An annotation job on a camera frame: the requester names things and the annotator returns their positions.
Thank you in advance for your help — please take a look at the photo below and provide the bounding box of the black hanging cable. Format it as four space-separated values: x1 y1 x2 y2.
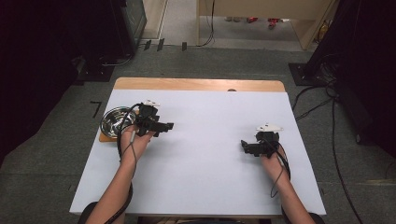
197 0 217 48

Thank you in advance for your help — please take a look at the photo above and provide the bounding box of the light wooden desk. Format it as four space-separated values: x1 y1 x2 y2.
195 0 339 51

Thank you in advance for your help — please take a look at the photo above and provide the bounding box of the person's left hand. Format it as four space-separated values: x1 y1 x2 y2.
120 124 157 163

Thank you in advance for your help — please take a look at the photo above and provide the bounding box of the dark glass cabinet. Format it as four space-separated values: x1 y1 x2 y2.
120 0 148 56

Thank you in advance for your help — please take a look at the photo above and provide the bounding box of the long black floor cable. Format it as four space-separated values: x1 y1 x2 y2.
330 92 365 224

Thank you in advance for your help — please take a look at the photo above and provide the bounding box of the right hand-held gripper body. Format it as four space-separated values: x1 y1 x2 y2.
255 123 284 158

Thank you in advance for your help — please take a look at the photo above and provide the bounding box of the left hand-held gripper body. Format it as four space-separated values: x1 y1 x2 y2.
135 99 162 138

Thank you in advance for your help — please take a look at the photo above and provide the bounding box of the stainless steel bowl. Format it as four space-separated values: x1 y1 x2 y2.
100 105 137 139

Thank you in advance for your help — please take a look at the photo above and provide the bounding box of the black stand base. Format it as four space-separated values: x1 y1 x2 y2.
288 63 332 88
77 55 117 83

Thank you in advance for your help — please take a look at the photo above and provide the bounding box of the black corner floor tape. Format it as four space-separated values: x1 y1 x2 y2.
90 100 103 119

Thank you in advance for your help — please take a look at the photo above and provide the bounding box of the white floor cable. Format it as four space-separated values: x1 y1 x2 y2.
102 53 134 67

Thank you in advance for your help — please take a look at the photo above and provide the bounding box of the wooden table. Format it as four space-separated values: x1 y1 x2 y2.
113 77 287 93

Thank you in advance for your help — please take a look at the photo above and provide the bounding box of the looped black floor cable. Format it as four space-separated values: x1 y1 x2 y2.
291 82 337 122

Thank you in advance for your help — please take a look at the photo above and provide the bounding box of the white table mat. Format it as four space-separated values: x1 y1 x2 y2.
69 89 327 217

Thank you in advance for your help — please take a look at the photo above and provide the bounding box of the person's right hand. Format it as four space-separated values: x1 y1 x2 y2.
261 146 290 185

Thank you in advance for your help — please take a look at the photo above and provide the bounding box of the square cork trivet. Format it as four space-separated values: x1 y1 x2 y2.
99 108 140 143

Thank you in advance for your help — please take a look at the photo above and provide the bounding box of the thin grey cable with plug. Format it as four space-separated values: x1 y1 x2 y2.
120 130 138 180
270 155 287 199

